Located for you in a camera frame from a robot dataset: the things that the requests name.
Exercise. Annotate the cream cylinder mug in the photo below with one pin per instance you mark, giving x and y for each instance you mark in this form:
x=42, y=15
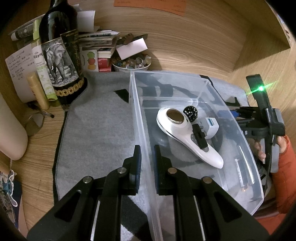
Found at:
x=11, y=134

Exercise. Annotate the white handheld massager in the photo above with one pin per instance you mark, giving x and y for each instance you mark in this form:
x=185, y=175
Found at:
x=175, y=132

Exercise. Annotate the person's right hand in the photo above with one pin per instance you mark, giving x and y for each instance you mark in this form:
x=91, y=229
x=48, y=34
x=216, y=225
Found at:
x=259, y=148

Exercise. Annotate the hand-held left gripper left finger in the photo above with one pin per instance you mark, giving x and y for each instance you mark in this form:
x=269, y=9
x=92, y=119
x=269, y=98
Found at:
x=138, y=160

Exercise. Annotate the green and white tube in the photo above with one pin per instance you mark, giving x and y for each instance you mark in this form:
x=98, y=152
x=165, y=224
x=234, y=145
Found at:
x=44, y=76

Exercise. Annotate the person's right forearm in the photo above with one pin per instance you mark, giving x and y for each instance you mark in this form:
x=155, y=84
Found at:
x=283, y=180

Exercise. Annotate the black speckled ball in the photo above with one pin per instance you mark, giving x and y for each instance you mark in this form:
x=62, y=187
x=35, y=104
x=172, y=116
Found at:
x=190, y=112

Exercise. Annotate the handwritten paper note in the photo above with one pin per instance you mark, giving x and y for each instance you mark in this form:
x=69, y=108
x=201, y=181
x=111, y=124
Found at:
x=19, y=67

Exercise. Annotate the small clear glass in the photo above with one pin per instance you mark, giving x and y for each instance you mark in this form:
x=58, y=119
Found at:
x=34, y=125

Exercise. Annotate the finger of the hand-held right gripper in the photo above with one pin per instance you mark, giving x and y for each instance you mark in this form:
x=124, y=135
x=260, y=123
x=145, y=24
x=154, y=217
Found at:
x=234, y=113

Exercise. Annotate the dark wine bottle elephant label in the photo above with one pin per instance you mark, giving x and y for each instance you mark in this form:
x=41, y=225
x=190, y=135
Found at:
x=60, y=64

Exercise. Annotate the yellow tube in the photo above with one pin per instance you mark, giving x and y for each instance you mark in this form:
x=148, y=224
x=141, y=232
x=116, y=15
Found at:
x=38, y=92

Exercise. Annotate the bowl of stones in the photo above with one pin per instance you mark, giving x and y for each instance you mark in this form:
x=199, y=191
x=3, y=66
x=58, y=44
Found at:
x=129, y=63

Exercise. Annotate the white charger plug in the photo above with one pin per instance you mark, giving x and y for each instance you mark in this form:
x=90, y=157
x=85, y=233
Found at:
x=211, y=127

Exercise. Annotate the grey printed mat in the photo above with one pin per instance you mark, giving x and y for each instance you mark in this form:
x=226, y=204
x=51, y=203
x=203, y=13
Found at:
x=97, y=139

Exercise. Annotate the silver metal rod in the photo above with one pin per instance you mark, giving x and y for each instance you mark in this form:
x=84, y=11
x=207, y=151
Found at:
x=247, y=166

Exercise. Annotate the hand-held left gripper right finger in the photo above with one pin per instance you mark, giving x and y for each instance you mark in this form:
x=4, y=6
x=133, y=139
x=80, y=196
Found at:
x=157, y=162

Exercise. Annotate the clear plastic container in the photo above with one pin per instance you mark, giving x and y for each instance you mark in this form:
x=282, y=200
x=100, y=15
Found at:
x=231, y=185

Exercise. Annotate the stack of books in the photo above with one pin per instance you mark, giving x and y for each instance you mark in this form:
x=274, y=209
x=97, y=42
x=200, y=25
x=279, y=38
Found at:
x=104, y=53

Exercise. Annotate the black pen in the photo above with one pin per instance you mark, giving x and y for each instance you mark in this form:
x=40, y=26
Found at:
x=45, y=112

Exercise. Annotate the orange sticky note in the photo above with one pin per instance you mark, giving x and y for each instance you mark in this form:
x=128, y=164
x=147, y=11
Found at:
x=150, y=5

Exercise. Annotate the white card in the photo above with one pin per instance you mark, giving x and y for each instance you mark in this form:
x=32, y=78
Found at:
x=131, y=48

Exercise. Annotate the rolled newspaper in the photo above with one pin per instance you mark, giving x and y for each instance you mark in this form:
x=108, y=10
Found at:
x=85, y=20

